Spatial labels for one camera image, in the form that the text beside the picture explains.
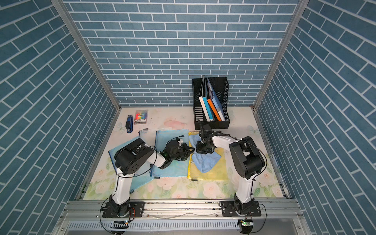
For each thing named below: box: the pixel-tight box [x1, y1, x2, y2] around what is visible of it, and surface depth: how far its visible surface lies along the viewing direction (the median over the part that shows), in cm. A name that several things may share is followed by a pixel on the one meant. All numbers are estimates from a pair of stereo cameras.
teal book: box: [202, 96, 214, 122], surface depth 95 cm
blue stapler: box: [125, 114, 134, 134], surface depth 107 cm
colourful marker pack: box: [133, 109, 149, 125], surface depth 114 cm
